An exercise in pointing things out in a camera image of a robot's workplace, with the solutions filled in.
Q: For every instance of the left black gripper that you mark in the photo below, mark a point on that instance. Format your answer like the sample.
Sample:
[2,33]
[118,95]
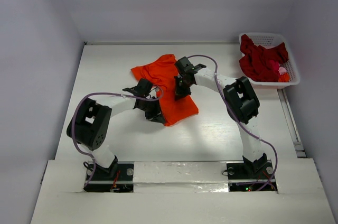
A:
[156,115]

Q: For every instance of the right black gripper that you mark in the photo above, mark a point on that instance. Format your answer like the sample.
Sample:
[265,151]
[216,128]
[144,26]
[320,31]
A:
[182,90]

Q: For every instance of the orange t shirt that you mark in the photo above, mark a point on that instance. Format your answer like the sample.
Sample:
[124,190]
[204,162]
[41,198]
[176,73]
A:
[162,73]

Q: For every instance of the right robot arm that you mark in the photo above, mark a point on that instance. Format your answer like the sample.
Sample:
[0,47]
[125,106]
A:
[239,97]

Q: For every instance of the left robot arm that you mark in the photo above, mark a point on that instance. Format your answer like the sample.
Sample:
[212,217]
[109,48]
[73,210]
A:
[88,127]

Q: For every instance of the dark red t shirt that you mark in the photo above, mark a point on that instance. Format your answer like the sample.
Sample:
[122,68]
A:
[255,62]

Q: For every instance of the white plastic basket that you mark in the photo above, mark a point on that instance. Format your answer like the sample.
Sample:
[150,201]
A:
[270,40]

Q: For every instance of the pink cloth in basket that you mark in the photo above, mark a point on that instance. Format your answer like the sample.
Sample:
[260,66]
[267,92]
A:
[277,68]

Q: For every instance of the small orange cloth in basket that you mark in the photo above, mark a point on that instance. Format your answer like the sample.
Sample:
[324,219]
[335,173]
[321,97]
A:
[284,78]

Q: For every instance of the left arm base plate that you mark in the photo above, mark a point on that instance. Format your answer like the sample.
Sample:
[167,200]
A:
[120,182]

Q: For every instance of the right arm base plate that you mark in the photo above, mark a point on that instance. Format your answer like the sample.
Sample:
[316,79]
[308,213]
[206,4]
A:
[240,180]

